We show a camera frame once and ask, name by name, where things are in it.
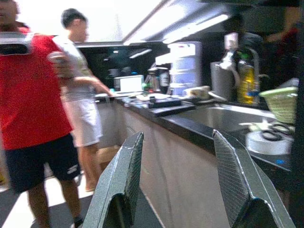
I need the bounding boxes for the grey handheld device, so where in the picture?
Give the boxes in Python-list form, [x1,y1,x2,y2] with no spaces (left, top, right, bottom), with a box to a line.
[0,31,34,56]

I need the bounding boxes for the black-topped kitchen counter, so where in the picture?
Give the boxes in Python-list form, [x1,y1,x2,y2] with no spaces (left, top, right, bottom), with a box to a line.
[94,94,296,228]

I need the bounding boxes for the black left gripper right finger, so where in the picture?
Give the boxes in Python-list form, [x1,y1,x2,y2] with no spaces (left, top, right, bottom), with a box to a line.
[212,129,296,228]

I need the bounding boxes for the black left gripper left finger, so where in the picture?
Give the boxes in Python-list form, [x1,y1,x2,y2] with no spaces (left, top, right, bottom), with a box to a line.
[82,132,145,228]

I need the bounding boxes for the dark glass bottle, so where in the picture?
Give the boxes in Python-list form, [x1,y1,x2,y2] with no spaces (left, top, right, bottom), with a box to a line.
[158,68,171,94]

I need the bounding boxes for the steel kitchen sink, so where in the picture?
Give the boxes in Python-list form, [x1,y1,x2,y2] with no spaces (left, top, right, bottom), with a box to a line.
[177,105,276,134]

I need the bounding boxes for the white water purifier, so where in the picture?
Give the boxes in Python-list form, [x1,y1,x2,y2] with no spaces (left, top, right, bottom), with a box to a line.
[155,41,203,96]

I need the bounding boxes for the white box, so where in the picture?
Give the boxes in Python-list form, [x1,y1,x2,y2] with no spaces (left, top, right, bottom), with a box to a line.
[113,75,145,94]

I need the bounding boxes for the beige sponge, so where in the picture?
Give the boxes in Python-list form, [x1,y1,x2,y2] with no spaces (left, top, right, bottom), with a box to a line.
[187,85,211,98]

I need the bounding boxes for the green woven basket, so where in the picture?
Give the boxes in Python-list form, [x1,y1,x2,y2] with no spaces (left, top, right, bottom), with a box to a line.
[258,86,299,124]

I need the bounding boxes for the yellow oil bottle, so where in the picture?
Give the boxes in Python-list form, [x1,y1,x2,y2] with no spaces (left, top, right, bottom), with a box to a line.
[237,58,260,105]

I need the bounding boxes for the white tape roll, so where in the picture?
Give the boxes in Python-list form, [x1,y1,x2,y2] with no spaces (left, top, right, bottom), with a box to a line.
[245,130,295,155]

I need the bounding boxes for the person in white shirt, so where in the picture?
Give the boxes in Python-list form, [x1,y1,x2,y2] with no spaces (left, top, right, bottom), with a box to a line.
[51,8,115,192]

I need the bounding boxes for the person in red shirt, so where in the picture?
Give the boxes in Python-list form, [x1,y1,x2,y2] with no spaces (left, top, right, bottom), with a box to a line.
[0,0,84,228]

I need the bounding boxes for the black flat cooktop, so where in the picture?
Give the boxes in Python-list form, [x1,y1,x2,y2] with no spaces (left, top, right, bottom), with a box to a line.
[148,98,183,109]

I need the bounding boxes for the grey tall container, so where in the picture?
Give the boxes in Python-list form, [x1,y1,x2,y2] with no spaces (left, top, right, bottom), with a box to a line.
[209,61,238,101]

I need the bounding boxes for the black scissors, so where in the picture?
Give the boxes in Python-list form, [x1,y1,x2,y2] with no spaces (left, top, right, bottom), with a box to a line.
[260,123,293,141]

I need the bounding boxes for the clear bottle with white label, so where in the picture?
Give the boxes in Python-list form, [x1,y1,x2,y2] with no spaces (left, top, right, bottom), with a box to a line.
[218,32,239,70]

